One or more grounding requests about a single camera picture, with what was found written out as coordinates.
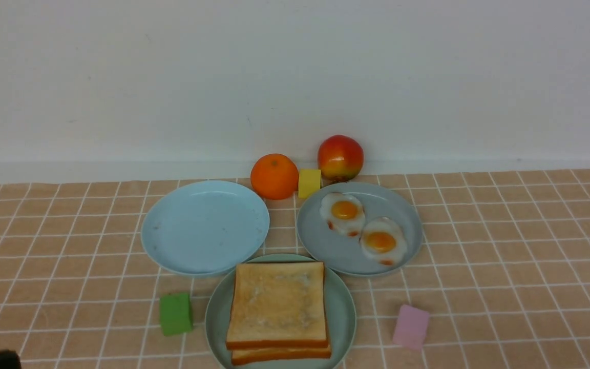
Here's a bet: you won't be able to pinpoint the toast slice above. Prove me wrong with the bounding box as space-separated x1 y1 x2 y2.
226 261 329 351
231 345 332 366

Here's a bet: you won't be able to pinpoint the green foam cube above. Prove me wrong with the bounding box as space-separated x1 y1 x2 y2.
159 292 194 337

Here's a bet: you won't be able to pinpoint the light blue plate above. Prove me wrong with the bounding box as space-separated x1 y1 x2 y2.
140 180 271 277

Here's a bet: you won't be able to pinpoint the orange fruit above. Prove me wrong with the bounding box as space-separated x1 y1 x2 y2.
250 153 299 200

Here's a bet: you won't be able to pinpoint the teal green plate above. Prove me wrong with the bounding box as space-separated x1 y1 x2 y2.
204 254 357 368

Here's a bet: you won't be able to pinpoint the grey-blue egg plate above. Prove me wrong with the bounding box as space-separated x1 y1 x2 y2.
297 182 423 277

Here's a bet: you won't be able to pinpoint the yellow foam block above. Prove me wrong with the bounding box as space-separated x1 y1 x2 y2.
298 169 322 199

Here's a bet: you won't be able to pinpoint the fried egg back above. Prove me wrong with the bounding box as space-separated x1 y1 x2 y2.
319 192 366 237

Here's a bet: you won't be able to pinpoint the fried egg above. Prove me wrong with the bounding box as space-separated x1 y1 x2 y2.
319 192 366 237
359 217 408 266

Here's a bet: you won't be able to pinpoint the red apple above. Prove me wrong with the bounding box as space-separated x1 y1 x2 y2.
318 135 364 182

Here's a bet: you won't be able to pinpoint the fried egg front right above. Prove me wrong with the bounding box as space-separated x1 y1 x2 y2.
359 217 408 266

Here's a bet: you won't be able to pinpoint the pink foam block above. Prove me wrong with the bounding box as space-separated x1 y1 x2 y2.
392 304 429 351

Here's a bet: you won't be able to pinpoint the checkered beige tablecloth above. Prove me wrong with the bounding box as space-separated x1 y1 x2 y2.
0 170 590 368

